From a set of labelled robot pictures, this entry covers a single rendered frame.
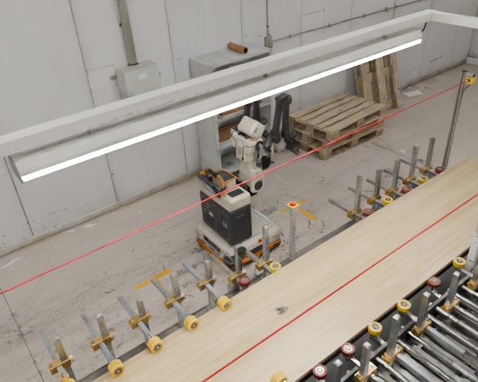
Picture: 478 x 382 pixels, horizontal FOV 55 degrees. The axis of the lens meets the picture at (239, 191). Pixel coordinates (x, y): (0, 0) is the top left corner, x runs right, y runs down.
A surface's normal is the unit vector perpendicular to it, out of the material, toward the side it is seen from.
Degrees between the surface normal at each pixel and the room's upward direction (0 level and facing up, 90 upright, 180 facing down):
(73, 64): 90
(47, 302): 0
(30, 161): 61
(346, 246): 0
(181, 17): 90
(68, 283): 0
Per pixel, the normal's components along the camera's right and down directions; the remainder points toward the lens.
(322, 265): -0.06, -0.84
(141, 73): 0.61, 0.40
